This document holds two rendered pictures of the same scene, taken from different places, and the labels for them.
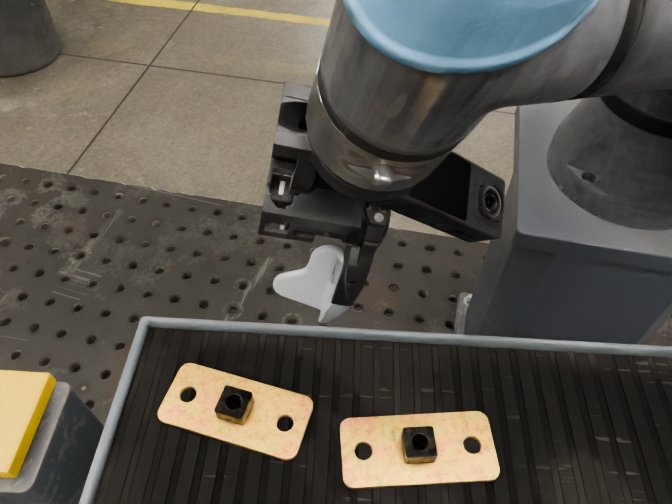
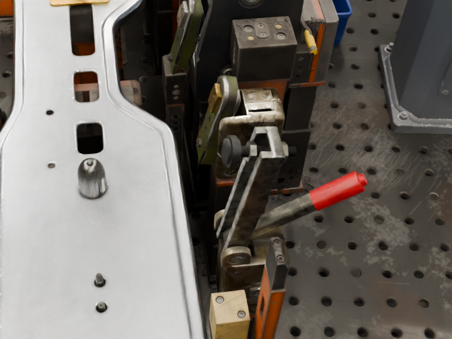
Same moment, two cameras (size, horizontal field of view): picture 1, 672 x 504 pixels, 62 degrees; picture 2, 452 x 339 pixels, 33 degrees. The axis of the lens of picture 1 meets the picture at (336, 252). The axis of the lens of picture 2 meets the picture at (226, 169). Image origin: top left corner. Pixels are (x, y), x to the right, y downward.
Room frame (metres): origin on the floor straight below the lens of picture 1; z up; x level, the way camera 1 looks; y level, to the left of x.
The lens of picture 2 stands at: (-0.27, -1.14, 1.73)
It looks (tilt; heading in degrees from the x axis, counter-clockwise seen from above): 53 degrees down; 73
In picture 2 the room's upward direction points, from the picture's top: 5 degrees clockwise
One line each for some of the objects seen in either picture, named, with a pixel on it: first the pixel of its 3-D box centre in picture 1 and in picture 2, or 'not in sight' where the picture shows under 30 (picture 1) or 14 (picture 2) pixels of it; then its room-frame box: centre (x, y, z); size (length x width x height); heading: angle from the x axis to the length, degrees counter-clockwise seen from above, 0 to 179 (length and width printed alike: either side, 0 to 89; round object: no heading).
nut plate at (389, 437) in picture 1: (418, 445); not in sight; (0.11, -0.04, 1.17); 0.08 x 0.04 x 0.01; 93
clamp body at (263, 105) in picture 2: not in sight; (241, 194); (-0.07, -0.56, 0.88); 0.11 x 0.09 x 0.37; 176
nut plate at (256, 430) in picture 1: (234, 406); not in sight; (0.13, 0.06, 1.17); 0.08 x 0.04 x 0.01; 73
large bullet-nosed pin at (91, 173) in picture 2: not in sight; (91, 178); (-0.26, -0.60, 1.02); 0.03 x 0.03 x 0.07
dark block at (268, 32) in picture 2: not in sight; (250, 143); (-0.04, -0.50, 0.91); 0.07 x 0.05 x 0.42; 176
